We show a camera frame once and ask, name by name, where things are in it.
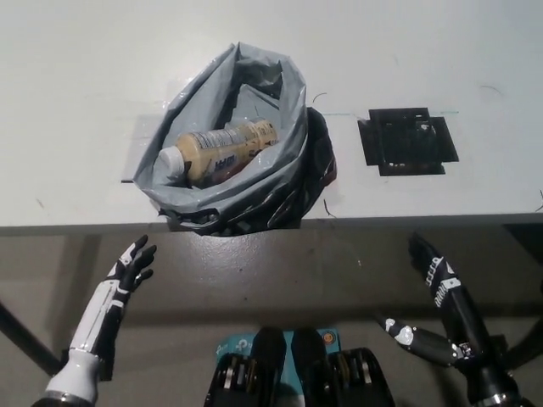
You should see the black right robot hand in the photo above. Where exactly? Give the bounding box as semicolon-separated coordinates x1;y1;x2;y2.
374;231;510;381

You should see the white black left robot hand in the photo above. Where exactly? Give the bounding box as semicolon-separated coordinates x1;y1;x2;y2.
66;235;157;356

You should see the beige protein shake bottle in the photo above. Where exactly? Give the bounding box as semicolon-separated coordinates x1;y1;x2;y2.
158;120;280;188

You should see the grey black plastic bag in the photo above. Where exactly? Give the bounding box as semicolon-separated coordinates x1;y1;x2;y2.
133;41;339;237

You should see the black table leg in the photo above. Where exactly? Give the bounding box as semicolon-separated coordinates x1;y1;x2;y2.
0;299;59;376

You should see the black tape square marker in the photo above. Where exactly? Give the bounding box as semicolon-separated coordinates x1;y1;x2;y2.
357;108;461;178

